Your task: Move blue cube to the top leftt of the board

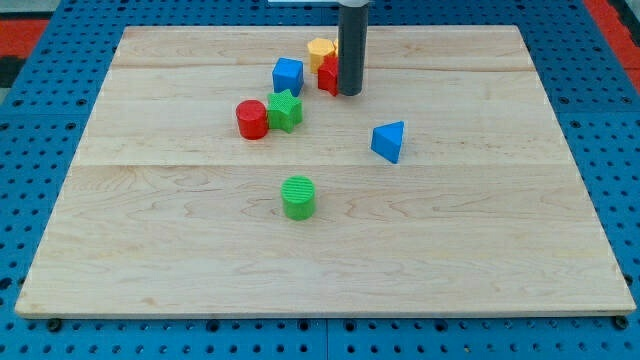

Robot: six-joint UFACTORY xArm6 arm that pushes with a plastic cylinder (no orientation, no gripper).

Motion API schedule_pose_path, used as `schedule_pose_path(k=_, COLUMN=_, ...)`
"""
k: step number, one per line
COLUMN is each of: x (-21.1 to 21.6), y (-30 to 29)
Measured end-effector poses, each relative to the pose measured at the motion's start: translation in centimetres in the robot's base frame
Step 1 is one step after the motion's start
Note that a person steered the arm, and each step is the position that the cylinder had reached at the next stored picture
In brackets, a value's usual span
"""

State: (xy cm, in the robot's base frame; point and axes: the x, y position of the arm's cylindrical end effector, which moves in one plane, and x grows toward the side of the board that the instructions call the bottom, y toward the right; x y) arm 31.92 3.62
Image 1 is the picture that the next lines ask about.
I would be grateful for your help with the green cylinder block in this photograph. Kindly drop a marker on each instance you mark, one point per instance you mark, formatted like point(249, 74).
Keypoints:
point(298, 197)

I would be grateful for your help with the blue triangular prism block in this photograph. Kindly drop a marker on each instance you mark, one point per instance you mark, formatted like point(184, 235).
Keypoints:
point(387, 141)

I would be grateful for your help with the light wooden board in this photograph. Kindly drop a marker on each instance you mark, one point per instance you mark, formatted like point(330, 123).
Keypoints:
point(167, 212)

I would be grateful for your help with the yellow hexagon block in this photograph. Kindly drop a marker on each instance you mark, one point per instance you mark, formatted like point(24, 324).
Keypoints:
point(318, 50)

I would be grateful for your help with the blue cube block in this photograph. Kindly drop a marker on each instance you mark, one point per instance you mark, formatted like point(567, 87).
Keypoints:
point(287, 74)

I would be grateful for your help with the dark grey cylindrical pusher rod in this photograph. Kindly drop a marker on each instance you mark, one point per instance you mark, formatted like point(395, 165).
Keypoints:
point(352, 32)

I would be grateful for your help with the green star block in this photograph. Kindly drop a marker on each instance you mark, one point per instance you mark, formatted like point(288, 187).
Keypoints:
point(284, 111)

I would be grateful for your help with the red angular block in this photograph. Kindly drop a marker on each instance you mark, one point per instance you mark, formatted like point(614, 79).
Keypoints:
point(328, 75)

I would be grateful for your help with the red cylinder block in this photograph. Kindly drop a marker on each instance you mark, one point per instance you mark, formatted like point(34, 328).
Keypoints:
point(252, 120)

